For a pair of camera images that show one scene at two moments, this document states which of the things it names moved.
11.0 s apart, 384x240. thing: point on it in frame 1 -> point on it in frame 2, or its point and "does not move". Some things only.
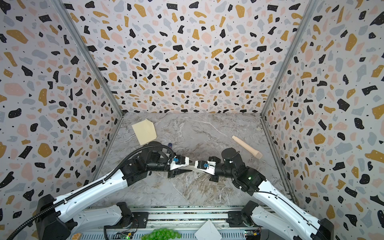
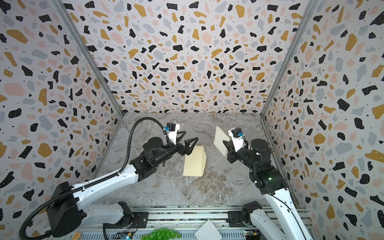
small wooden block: [76, 236] does not move
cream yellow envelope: [145, 131] -> [194, 163]
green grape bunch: [162, 234] does not move
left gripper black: [174, 172] -> [182, 151]
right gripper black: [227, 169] -> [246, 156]
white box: [208, 167] -> [237, 135]
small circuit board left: [124, 235] does not move
